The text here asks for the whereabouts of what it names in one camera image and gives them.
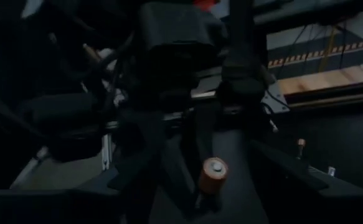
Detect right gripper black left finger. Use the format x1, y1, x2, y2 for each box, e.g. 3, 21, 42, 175
100, 140, 159, 224

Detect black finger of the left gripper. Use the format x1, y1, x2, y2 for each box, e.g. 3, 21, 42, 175
193, 104, 219, 162
161, 136, 200, 206

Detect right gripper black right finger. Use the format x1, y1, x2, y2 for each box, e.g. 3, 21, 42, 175
249, 139, 363, 224

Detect black desk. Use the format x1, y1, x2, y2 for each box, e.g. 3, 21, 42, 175
252, 0, 363, 34

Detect silver metal bracket plate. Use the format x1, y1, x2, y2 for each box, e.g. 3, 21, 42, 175
260, 81, 291, 114

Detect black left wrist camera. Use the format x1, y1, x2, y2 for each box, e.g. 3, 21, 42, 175
22, 92, 105, 162

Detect yellow cable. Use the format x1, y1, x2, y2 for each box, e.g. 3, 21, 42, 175
319, 26, 337, 73

